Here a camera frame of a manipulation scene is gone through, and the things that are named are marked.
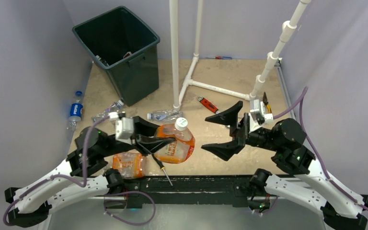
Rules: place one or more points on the Pepsi bottle by wall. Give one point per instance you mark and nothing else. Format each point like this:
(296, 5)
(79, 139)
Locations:
(75, 112)

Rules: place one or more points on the clear small water bottle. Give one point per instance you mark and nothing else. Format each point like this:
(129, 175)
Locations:
(164, 115)

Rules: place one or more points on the yellow black pliers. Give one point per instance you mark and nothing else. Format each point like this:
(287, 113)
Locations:
(266, 103)

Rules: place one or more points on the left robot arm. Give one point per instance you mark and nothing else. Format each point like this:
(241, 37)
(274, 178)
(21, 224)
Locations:
(76, 178)

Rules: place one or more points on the yellow black screwdriver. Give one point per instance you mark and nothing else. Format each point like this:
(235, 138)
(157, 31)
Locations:
(162, 168)

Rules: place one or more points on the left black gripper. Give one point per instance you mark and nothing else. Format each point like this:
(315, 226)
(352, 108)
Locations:
(144, 131)

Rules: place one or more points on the red handle adjustable wrench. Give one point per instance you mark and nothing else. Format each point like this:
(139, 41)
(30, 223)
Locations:
(207, 104)

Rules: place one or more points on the dark green plastic bin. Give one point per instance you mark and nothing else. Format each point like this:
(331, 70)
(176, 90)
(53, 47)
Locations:
(110, 35)

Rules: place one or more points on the red gold label bottle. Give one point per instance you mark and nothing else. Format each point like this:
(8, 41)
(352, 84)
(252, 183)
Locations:
(127, 54)

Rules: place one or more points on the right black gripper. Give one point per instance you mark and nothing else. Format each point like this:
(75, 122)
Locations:
(228, 117)

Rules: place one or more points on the orange label bottle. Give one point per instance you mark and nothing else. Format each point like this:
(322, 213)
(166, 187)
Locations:
(131, 165)
(183, 146)

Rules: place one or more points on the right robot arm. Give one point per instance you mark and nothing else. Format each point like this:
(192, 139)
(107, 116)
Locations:
(340, 207)

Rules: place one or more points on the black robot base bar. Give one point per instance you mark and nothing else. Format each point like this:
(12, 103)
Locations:
(234, 190)

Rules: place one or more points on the clear bottle white cap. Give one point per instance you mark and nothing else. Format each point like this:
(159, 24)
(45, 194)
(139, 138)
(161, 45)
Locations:
(102, 60)

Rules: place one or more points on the small red blue screwdriver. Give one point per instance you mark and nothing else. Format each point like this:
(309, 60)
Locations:
(220, 58)

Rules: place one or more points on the crushed clear bottle left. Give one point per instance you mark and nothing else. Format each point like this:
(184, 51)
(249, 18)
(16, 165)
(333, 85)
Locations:
(115, 107)

